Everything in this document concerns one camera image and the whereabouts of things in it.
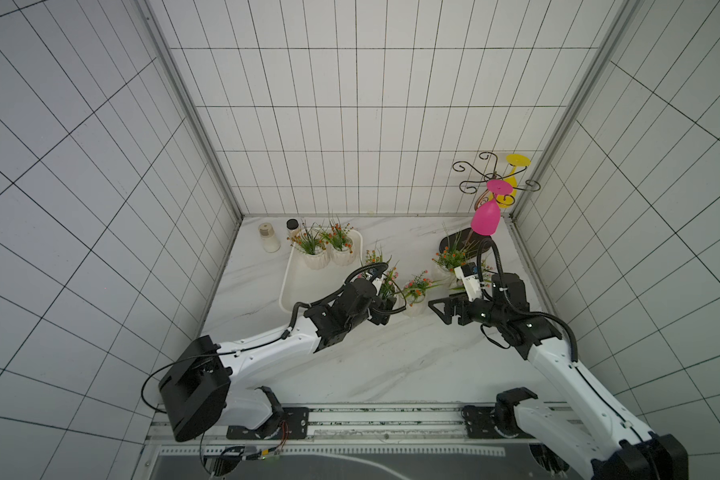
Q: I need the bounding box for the potted gypsophila red-orange front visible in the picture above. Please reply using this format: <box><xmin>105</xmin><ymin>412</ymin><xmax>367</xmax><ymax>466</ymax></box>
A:
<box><xmin>322</xmin><ymin>220</ymin><xmax>356</xmax><ymax>266</ymax></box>

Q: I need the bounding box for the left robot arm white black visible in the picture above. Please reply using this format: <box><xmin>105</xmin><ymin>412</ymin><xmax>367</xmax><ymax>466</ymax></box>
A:
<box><xmin>158</xmin><ymin>275</ymin><xmax>386</xmax><ymax>442</ymax></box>

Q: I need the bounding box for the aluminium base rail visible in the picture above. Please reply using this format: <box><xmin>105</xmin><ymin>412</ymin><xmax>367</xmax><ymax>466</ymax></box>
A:
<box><xmin>145</xmin><ymin>402</ymin><xmax>582</xmax><ymax>449</ymax></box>

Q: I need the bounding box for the potted gypsophila small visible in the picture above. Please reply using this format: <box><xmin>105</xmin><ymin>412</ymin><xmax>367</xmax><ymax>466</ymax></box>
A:
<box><xmin>403</xmin><ymin>270</ymin><xmax>438</xmax><ymax>317</ymax></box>

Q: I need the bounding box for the white storage tray box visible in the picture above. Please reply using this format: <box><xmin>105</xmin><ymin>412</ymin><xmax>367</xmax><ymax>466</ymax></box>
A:
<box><xmin>279</xmin><ymin>230</ymin><xmax>364</xmax><ymax>314</ymax></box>

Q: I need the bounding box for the black metal glass rack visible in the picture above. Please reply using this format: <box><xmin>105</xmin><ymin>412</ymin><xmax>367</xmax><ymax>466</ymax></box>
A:
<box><xmin>438</xmin><ymin>151</ymin><xmax>541</xmax><ymax>255</ymax></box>

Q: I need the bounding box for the potted gypsophila pink centre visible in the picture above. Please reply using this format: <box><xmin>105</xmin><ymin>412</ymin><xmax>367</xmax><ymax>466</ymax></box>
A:
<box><xmin>363</xmin><ymin>247</ymin><xmax>398</xmax><ymax>301</ymax></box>

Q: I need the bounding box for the yellow wine glass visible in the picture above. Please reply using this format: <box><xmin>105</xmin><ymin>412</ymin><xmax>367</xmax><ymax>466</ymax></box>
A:
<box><xmin>496</xmin><ymin>153</ymin><xmax>531</xmax><ymax>209</ymax></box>

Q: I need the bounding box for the potted gypsophila red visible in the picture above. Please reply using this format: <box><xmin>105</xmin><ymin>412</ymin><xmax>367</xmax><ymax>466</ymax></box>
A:
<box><xmin>288</xmin><ymin>220</ymin><xmax>330</xmax><ymax>270</ymax></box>

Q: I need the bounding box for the potted gypsophila right back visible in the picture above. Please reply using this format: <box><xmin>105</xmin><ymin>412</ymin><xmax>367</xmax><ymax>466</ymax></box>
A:
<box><xmin>433</xmin><ymin>229</ymin><xmax>478</xmax><ymax>285</ymax></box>

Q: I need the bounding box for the black-lid spice jar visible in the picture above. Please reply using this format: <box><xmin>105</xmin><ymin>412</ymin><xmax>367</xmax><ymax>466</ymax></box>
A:
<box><xmin>286</xmin><ymin>218</ymin><xmax>301</xmax><ymax>237</ymax></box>

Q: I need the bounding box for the white-lid spice jar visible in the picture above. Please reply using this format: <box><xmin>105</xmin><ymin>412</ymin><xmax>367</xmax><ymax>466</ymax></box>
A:
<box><xmin>258</xmin><ymin>222</ymin><xmax>281</xmax><ymax>253</ymax></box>

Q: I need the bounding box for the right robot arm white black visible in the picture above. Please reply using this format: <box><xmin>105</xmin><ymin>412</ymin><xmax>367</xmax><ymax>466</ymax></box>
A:
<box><xmin>428</xmin><ymin>267</ymin><xmax>690</xmax><ymax>479</ymax></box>

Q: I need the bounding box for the pink wine glass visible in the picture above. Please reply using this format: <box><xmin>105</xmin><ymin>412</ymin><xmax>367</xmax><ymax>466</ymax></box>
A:
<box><xmin>471</xmin><ymin>179</ymin><xmax>512</xmax><ymax>236</ymax></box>

